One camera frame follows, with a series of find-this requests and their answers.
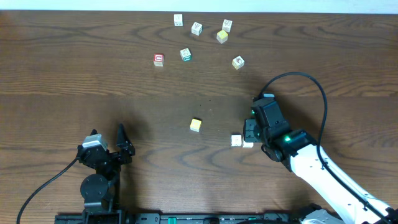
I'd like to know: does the white block red bug drawing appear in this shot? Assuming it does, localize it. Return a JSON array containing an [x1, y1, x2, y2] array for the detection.
[[242, 141, 254, 148]]

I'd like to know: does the yellow top wooden block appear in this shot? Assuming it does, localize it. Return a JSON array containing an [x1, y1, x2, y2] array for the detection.
[[216, 30, 229, 44]]

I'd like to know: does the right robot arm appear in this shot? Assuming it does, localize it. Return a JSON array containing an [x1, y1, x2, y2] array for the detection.
[[244, 119, 397, 223]]

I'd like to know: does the red letter wooden block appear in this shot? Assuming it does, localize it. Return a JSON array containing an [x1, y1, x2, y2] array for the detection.
[[153, 54, 164, 67]]

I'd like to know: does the green letter wooden block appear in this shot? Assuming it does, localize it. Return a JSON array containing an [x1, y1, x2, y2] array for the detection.
[[180, 48, 192, 62]]

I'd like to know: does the white block blue edge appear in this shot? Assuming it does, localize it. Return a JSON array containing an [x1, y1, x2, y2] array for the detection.
[[231, 134, 242, 147]]

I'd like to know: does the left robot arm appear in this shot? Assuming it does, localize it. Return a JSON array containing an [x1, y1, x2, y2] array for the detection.
[[76, 124, 135, 214]]

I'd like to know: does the white block top left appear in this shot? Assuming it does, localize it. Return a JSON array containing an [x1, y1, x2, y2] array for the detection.
[[174, 14, 183, 27]]

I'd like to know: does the black cable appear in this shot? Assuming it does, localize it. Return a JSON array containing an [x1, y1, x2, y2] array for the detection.
[[257, 72, 392, 224], [16, 157, 80, 224]]

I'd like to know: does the left black cable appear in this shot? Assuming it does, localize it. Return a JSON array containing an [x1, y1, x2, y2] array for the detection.
[[16, 157, 80, 224]]

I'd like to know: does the right black cable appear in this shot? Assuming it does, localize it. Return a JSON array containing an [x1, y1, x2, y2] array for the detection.
[[257, 72, 392, 224]]

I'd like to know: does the white block top right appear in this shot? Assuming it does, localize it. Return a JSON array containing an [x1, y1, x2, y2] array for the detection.
[[222, 19, 233, 33]]

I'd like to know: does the acorn picture wooden block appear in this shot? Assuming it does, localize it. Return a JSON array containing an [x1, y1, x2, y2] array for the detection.
[[232, 55, 245, 70]]

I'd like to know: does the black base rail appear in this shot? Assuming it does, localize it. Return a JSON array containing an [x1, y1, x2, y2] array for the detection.
[[54, 213, 295, 224]]

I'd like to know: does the plain yellow wooden block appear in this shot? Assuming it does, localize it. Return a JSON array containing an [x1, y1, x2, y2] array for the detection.
[[190, 118, 202, 132]]

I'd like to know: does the white block black drawing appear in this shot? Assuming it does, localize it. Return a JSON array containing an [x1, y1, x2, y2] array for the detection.
[[191, 22, 203, 35]]

